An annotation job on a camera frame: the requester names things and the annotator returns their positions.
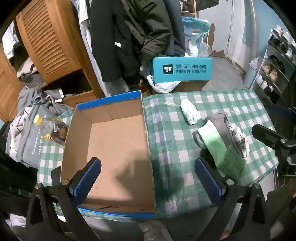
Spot teal printed box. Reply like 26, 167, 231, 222
151, 56, 213, 84

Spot yellow-capped plastic bottle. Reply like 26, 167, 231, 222
33, 115, 70, 146

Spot white plastic bag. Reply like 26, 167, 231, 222
147, 75, 181, 94

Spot dark green textured cloth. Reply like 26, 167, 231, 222
216, 145, 247, 183

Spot shoe rack with shoes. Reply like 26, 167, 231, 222
254, 25, 296, 105

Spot rolled white patterned sock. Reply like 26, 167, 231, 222
180, 99, 201, 126

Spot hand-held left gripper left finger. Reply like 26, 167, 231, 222
25, 157, 102, 241

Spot grey sock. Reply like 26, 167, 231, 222
205, 113, 243, 158

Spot dark green hanging jacket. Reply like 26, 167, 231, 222
121, 0, 176, 70

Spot green checkered tablecloth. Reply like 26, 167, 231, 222
37, 88, 279, 219

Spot light blue bin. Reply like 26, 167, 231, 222
243, 62, 259, 90

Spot white dotted sock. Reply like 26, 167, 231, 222
228, 123, 250, 159

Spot grey printed tote bag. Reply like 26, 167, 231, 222
6, 109, 70, 167

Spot blue plastic bag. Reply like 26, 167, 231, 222
181, 16, 211, 57

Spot white door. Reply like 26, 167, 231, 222
225, 0, 257, 58

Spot brown cardboard box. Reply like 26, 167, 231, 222
148, 80, 210, 94

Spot light green sock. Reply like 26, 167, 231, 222
196, 121, 228, 168

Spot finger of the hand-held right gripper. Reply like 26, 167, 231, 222
252, 124, 292, 150
269, 104, 296, 120

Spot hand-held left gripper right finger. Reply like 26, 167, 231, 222
194, 157, 271, 241

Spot blue-rimmed cardboard box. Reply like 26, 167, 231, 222
60, 90, 156, 218

